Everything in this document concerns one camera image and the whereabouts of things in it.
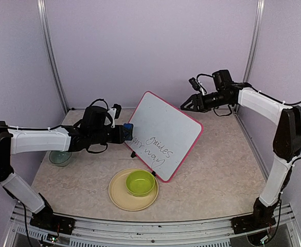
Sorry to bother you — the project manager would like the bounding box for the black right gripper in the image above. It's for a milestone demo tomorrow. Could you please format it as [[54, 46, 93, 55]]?
[[180, 90, 231, 112]]

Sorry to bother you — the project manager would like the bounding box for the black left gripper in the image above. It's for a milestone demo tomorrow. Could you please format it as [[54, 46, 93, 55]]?
[[90, 125, 131, 145]]

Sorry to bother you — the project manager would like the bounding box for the blue whiteboard eraser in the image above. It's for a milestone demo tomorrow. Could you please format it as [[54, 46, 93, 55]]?
[[123, 123, 134, 141]]

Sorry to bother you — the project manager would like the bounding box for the pink framed whiteboard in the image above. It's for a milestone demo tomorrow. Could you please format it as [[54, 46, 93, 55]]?
[[126, 91, 203, 182]]

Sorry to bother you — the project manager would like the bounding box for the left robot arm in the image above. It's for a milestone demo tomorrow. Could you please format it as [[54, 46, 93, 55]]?
[[0, 104, 133, 229]]

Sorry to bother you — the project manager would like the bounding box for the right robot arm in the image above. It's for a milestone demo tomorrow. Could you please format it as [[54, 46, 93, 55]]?
[[180, 69, 301, 228]]

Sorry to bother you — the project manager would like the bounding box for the green plastic bowl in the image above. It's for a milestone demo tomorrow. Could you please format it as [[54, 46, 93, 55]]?
[[126, 170, 155, 197]]

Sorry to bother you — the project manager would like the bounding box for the beige round plate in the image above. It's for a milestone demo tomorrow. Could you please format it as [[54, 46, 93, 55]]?
[[109, 168, 158, 211]]

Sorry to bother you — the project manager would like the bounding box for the clear glass bowl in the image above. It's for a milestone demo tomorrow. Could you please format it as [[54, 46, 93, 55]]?
[[49, 151, 72, 167]]

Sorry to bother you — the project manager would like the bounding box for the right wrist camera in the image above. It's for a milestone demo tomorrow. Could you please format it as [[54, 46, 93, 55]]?
[[188, 77, 207, 96]]

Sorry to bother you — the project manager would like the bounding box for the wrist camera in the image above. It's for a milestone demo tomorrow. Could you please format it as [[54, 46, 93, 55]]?
[[188, 77, 207, 96], [108, 104, 122, 128]]

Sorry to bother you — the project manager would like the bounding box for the wire whiteboard stand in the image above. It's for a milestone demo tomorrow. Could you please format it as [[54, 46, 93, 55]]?
[[130, 151, 157, 177]]

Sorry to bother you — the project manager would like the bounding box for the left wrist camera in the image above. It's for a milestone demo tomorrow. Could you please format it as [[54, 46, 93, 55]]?
[[108, 104, 122, 128]]

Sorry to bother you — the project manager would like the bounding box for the right aluminium corner post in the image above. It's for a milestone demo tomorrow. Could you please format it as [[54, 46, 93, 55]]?
[[233, 0, 265, 114]]

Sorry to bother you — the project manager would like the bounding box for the aluminium corner post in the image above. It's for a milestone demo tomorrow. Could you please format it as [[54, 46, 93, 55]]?
[[37, 0, 69, 114], [233, 0, 265, 114]]

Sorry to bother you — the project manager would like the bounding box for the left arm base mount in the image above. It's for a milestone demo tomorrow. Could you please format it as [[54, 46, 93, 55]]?
[[30, 213, 75, 235]]

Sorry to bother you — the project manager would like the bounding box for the aluminium front rail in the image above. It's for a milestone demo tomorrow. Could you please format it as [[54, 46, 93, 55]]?
[[5, 203, 301, 247]]

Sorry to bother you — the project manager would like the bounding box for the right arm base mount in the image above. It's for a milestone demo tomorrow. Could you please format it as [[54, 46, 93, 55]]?
[[231, 214, 276, 235]]

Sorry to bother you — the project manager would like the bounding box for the left aluminium corner post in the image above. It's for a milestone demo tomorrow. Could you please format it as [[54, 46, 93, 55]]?
[[37, 0, 69, 114]]

